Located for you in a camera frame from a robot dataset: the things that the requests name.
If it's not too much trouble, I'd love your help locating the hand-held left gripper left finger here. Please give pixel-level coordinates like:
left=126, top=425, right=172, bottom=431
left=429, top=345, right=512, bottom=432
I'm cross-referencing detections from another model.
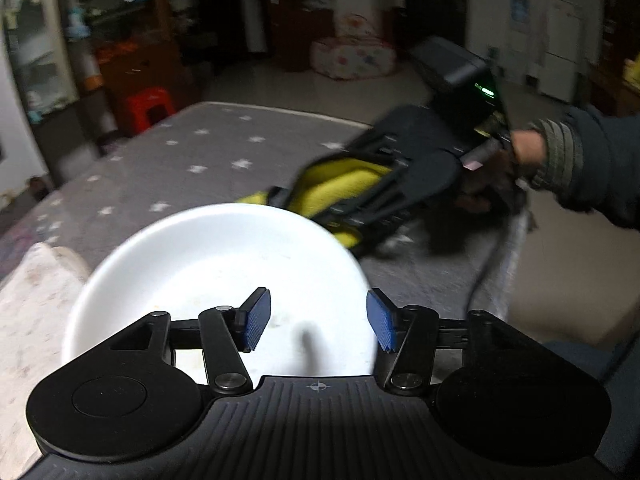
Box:
left=80, top=287, right=273, bottom=396

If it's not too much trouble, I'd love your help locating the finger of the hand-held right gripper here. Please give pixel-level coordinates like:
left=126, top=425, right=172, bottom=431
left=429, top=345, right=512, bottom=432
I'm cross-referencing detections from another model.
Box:
left=267, top=186, right=418, bottom=235
left=345, top=132, right=408, bottom=182

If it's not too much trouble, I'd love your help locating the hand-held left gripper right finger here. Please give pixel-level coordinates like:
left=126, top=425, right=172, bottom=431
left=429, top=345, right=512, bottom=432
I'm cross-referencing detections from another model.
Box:
left=366, top=287, right=551, bottom=396

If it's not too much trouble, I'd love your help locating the grey and yellow cloth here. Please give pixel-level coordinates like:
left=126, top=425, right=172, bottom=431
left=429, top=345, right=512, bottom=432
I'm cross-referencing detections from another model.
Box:
left=235, top=105, right=533, bottom=261

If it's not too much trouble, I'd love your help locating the white bowl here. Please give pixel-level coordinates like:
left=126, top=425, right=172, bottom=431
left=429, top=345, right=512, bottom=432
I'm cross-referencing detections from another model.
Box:
left=61, top=203, right=377, bottom=386

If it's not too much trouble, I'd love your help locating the person's right forearm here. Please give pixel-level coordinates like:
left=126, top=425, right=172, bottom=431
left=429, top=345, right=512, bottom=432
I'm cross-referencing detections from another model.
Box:
left=530, top=105, right=640, bottom=233

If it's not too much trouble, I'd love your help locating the person's right hand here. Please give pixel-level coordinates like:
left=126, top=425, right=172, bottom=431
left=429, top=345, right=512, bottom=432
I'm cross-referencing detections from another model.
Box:
left=457, top=129, right=547, bottom=213

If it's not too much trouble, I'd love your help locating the polka dot play tent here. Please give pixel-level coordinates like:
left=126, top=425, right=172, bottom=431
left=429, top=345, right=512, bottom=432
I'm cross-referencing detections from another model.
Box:
left=310, top=14, right=398, bottom=81

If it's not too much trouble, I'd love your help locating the white refrigerator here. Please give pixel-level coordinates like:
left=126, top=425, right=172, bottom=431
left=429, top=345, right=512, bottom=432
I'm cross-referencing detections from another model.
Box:
left=537, top=0, right=586, bottom=103

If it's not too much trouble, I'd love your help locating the tall wooden shelf cabinet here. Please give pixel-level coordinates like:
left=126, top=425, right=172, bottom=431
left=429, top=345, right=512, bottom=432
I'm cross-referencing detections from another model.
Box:
left=262, top=0, right=341, bottom=73

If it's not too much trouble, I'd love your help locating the grey star-printed table cover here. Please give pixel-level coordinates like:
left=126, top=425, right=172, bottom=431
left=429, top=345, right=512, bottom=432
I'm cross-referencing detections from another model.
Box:
left=0, top=101, right=531, bottom=322

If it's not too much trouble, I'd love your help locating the white floral cloth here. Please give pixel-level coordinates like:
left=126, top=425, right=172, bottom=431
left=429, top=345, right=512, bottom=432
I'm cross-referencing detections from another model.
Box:
left=0, top=242, right=93, bottom=480

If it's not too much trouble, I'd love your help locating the red plastic stool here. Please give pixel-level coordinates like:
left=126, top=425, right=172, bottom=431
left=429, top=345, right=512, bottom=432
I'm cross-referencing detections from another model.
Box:
left=125, top=87, right=177, bottom=133

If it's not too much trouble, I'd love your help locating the brown wooden cabinet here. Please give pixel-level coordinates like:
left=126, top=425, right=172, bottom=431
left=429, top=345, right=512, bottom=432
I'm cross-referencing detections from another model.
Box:
left=90, top=0, right=201, bottom=108

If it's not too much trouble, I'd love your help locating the glass display cabinet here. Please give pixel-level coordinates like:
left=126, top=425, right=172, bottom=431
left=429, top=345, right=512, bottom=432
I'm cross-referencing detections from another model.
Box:
left=0, top=0, right=101, bottom=128

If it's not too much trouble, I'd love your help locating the black cable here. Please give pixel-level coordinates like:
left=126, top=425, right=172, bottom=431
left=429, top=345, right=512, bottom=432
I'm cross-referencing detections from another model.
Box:
left=467, top=195, right=526, bottom=313

